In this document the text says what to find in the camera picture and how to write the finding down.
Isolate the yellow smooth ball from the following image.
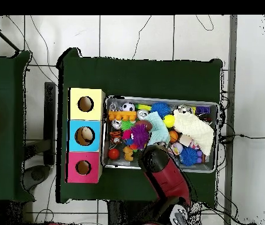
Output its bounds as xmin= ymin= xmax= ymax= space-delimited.
xmin=162 ymin=114 xmax=176 ymax=129

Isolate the light teal waffle cloth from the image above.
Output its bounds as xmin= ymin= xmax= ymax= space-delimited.
xmin=144 ymin=111 xmax=171 ymax=147

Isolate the dark green side table cloth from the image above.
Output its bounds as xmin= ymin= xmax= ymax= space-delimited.
xmin=0 ymin=51 xmax=36 ymax=202

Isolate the purple spiky rubber ball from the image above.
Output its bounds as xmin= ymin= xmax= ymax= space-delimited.
xmin=130 ymin=124 xmax=150 ymax=150

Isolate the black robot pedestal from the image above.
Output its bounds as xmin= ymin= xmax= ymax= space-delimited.
xmin=106 ymin=200 xmax=147 ymax=225

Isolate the grey stand base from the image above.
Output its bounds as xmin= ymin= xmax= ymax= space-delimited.
xmin=22 ymin=164 xmax=52 ymax=192

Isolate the red smooth ball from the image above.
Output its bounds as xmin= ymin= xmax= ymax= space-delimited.
xmin=108 ymin=148 xmax=120 ymax=161

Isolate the black power cable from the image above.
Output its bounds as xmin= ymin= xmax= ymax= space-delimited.
xmin=219 ymin=133 xmax=265 ymax=144

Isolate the blue spiky rubber ball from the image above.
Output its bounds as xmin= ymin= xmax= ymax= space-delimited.
xmin=179 ymin=146 xmax=198 ymax=167
xmin=150 ymin=101 xmax=171 ymax=119

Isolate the orange toy building block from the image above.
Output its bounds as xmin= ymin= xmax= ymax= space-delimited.
xmin=108 ymin=110 xmax=137 ymax=122

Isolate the black and white soccer ball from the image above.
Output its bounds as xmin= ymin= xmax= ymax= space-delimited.
xmin=122 ymin=102 xmax=136 ymax=113

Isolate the cream waffle cloth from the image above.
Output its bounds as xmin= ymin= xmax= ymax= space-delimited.
xmin=172 ymin=109 xmax=215 ymax=156

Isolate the brown toy football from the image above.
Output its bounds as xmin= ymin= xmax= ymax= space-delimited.
xmin=135 ymin=120 xmax=153 ymax=132

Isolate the wooden box with three holes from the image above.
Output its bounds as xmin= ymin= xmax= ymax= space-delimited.
xmin=65 ymin=87 xmax=106 ymax=184

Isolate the shallow wire mesh bin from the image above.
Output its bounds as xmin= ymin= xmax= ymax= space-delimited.
xmin=101 ymin=94 xmax=219 ymax=173

